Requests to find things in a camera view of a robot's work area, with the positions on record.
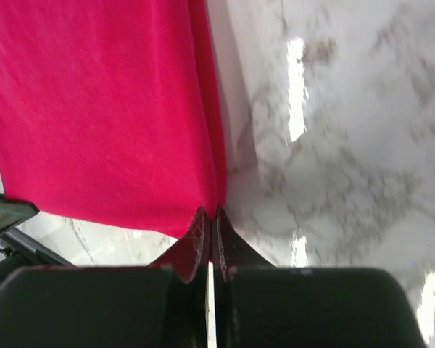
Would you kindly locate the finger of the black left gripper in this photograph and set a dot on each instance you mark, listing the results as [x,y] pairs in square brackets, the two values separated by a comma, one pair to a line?
[14,212]

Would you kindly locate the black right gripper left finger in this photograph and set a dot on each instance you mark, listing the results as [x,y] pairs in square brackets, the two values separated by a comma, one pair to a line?
[191,251]

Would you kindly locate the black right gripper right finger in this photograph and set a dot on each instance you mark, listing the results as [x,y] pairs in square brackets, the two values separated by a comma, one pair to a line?
[228,249]

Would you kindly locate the red t shirt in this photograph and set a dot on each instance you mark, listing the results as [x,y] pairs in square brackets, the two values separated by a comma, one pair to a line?
[109,111]

